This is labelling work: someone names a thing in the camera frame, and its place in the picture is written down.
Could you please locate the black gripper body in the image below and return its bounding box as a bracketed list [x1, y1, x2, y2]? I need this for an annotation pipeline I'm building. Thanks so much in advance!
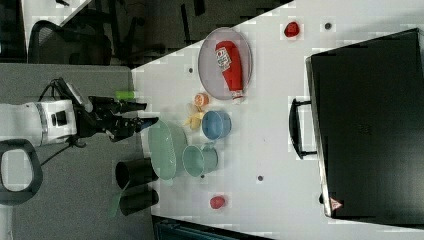
[73, 96, 135, 142]

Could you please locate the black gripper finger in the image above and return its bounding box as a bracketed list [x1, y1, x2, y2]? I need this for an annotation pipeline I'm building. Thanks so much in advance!
[118, 102, 147, 113]
[133, 117, 159, 132]

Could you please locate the orange slice toy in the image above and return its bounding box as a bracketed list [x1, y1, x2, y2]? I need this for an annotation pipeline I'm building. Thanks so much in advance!
[194, 93, 209, 107]

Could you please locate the black office chair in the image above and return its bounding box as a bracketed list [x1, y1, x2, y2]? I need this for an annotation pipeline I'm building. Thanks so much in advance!
[27, 20, 112, 66]

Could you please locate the red strawberry toy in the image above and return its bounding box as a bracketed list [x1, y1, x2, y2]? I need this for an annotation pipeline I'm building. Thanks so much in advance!
[210, 196, 226, 209]
[284, 21, 300, 38]

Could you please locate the black cylinder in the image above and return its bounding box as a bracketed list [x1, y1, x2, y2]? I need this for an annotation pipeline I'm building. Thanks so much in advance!
[115, 158, 158, 189]
[119, 190, 159, 216]

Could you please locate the green mug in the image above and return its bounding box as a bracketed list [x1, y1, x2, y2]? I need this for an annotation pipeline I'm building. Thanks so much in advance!
[182, 142, 218, 177]

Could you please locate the black cylinder upper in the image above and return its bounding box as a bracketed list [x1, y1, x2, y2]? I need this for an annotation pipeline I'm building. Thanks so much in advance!
[115, 158, 158, 189]

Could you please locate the grey round plate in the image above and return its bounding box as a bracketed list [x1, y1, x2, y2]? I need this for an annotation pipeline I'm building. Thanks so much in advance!
[198, 28, 252, 100]

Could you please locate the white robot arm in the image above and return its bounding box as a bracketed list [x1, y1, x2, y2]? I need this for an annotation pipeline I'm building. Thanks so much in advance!
[1, 99, 158, 206]

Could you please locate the green marker pen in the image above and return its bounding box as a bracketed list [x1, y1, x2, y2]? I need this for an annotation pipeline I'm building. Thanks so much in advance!
[115, 91, 135, 100]

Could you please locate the red strawberry toy near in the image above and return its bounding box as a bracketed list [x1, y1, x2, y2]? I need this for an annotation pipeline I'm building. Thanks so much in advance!
[210, 196, 226, 209]

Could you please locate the red strawberry toy far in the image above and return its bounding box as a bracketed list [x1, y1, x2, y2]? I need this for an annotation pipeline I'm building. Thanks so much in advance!
[284, 21, 300, 38]

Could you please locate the black cylinder lower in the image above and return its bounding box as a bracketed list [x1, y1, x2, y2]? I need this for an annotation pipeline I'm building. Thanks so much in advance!
[119, 190, 159, 216]

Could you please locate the black toaster oven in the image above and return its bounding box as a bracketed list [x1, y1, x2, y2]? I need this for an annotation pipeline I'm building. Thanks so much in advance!
[305, 28, 424, 229]

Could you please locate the yellow banana peel toy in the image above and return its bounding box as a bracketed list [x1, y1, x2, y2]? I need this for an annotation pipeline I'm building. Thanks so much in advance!
[184, 103, 205, 130]

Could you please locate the blue cup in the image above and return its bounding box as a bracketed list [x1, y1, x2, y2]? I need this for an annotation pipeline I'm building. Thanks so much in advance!
[202, 111, 232, 140]

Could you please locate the green colander basket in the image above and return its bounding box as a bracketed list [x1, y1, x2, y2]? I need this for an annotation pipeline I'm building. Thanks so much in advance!
[148, 120, 187, 186]

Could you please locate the red plush ketchup bottle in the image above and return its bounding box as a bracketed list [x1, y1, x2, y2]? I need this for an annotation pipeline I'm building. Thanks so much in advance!
[215, 41, 244, 104]

